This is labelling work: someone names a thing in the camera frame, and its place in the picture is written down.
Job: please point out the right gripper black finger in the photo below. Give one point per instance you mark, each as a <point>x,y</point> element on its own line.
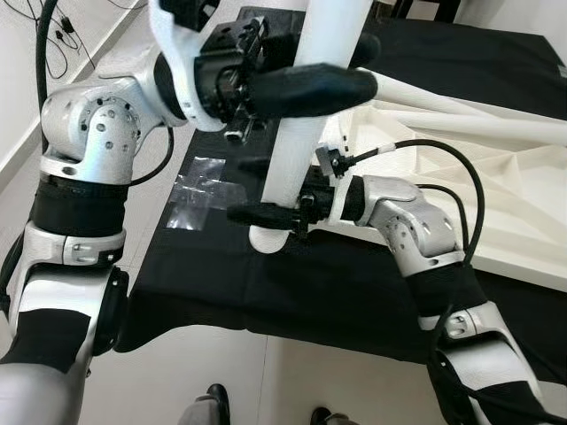
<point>266,217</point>

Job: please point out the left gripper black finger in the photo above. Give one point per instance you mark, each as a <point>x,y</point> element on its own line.
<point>319,90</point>
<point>283,51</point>

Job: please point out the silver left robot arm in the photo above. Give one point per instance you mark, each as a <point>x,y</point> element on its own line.
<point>89,124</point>

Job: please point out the clear tape patch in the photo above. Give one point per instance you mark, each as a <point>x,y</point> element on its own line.
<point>199,195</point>

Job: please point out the black tablecloth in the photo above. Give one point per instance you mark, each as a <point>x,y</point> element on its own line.
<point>310,292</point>

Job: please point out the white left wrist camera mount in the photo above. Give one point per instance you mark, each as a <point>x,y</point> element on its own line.
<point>173,53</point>

